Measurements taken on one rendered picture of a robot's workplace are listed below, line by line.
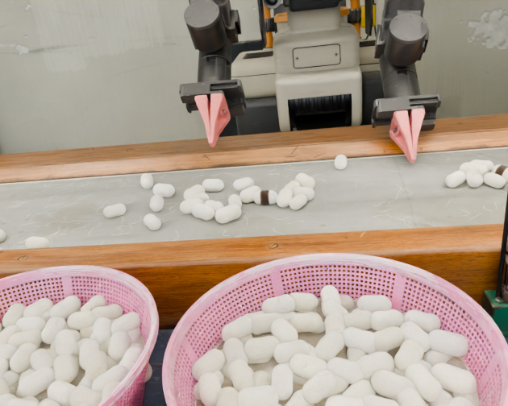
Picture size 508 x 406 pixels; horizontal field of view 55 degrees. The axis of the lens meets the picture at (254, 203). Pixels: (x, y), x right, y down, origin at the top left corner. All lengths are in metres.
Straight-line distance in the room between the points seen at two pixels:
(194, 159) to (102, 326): 0.45
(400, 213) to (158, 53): 2.31
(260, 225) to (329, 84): 0.70
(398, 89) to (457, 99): 2.09
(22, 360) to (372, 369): 0.32
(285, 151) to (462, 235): 0.40
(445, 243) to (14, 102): 2.91
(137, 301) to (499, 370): 0.33
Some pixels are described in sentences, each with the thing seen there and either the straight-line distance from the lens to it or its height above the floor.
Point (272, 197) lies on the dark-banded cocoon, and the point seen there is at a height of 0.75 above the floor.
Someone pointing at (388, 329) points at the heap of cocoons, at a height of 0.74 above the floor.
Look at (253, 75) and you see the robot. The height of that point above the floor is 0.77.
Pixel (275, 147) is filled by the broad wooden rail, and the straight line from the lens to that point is 0.87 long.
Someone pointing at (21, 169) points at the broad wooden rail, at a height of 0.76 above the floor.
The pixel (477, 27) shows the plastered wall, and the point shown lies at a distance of 2.87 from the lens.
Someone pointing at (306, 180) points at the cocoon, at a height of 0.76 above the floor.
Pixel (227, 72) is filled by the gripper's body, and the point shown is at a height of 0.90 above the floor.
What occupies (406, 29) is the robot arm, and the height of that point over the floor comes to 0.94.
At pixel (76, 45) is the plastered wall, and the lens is 2.98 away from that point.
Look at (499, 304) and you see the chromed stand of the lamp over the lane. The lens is 0.56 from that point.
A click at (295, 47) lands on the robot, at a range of 1.31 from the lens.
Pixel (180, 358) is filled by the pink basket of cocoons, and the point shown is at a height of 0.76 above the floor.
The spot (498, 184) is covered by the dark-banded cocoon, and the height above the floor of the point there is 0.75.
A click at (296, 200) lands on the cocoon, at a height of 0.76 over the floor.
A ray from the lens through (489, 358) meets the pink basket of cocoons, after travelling 0.43.
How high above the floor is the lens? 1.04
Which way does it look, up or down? 24 degrees down
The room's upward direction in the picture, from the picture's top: 7 degrees counter-clockwise
